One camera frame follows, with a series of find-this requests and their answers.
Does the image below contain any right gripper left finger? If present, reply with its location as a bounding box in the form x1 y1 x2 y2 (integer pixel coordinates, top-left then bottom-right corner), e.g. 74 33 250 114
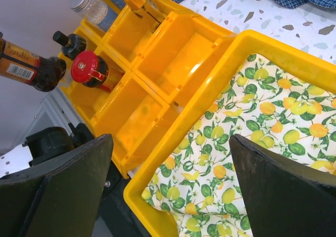
1 134 113 236

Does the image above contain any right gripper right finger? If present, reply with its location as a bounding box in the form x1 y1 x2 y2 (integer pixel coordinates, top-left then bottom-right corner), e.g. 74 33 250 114
229 134 335 236

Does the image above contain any red lid sauce jar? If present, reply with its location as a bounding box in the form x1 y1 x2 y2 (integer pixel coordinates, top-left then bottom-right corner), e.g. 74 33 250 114
1 38 67 92

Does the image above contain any red cap soy bottle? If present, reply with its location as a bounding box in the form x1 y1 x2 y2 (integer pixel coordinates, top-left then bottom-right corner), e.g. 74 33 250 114
70 50 124 92

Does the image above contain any brown spice shaker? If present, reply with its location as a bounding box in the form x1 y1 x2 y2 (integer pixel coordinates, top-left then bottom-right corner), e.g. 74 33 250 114
52 30 87 60

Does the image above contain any blue label spice jar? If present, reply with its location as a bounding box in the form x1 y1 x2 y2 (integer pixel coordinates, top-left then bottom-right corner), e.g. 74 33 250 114
69 0 125 32

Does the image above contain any dark bottle gold band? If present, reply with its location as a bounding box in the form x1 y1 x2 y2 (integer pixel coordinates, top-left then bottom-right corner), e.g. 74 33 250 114
124 0 165 33

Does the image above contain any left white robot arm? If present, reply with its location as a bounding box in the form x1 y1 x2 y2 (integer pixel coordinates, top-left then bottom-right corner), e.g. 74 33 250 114
1 123 94 178

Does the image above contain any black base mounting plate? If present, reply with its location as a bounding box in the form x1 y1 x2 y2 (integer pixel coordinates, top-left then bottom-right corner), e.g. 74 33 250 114
92 162 150 237

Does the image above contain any lemon print cloth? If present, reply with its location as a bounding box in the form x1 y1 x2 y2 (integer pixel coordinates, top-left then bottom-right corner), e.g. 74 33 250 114
141 54 335 236

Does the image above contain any yellow flat tray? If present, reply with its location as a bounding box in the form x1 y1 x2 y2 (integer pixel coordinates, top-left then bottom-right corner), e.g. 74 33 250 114
124 30 335 236

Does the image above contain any yellow compartment organizer tray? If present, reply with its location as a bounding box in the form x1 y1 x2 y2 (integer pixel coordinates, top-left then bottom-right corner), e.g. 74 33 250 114
59 0 236 177

